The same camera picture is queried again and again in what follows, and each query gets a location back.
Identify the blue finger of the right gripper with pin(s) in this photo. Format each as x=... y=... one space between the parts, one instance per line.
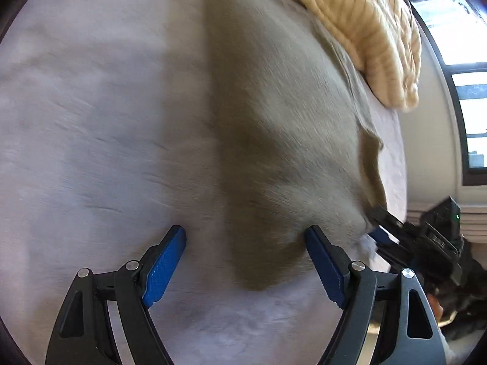
x=382 y=218
x=398 y=254

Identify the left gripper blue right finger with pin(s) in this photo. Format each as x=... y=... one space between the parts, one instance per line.
x=409 y=333

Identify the cream striped fluffy garment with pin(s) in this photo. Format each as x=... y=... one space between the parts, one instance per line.
x=383 y=40

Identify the lilac plush bed blanket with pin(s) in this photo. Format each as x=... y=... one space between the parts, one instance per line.
x=107 y=139

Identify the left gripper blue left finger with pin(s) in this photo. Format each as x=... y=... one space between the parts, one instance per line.
x=82 y=333

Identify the grey-brown knitted sweater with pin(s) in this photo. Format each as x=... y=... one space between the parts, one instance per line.
x=297 y=145

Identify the person's right hand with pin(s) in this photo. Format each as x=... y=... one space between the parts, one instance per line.
x=438 y=311

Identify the black framed window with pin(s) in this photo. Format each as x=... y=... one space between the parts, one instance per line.
x=456 y=30

